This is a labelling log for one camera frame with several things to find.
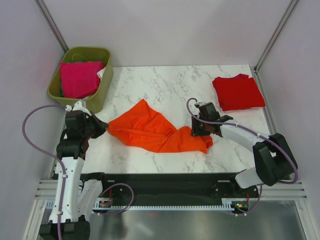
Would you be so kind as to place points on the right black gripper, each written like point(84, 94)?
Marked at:
point(195, 129)

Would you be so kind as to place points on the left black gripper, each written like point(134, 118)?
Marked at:
point(101, 126)

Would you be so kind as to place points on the orange t shirt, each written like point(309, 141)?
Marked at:
point(143, 127)

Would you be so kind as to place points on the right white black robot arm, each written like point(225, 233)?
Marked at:
point(273, 159)

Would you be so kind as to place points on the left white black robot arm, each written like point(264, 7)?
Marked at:
point(69, 218)

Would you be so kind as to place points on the olive green plastic bin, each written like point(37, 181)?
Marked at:
point(96, 101)

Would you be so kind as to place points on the red folded t shirt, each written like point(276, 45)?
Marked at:
point(238, 94)

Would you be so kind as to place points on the crimson folded t shirt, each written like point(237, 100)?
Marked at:
point(241, 76)

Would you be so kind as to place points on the magenta pink t shirt in bin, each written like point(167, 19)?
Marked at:
point(80, 79)

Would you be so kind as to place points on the white garment in bin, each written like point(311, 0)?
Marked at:
point(100, 73)

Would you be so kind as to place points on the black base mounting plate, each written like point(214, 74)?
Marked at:
point(173, 188)

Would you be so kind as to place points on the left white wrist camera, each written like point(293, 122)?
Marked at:
point(80, 105)

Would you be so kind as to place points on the white slotted cable duct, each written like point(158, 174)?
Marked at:
point(226, 205)

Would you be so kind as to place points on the left aluminium frame post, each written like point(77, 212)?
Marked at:
point(44, 10)

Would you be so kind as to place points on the aluminium frame post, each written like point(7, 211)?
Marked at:
point(44, 10)
point(276, 33)

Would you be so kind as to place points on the right aluminium frame post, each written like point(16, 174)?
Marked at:
point(276, 33)

